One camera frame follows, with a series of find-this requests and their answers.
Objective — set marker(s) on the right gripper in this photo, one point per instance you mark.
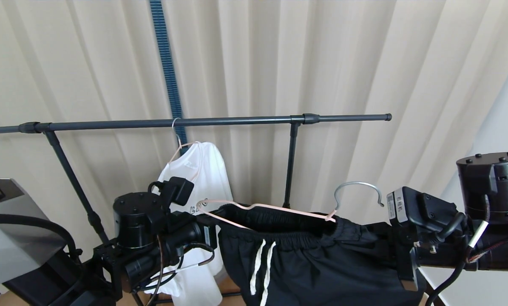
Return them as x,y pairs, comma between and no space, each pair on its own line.
400,204

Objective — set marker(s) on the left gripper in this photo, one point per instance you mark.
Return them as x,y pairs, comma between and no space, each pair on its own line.
194,236

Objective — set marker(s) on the white printed T-shirt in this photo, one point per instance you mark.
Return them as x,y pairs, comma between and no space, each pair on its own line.
202,178

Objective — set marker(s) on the pink clothes hanger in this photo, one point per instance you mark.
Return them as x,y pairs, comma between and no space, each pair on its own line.
180,147
331,217

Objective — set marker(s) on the black shorts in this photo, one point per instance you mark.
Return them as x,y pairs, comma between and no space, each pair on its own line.
322,263

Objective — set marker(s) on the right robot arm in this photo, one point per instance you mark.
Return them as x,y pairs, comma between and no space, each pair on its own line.
492,187

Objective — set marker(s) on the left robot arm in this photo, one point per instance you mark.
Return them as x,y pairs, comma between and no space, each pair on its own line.
15,229

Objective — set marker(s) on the black clothes rack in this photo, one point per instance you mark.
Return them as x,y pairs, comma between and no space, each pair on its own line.
236,121

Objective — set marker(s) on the blue ribbed strip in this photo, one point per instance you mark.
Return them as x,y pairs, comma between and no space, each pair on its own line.
165,63

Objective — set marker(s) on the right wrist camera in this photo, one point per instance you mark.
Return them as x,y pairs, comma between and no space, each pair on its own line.
432,212

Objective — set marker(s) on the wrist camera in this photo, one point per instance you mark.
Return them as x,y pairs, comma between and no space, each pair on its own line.
179,189
432,212

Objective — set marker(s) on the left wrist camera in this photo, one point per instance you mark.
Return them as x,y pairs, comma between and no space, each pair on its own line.
179,189

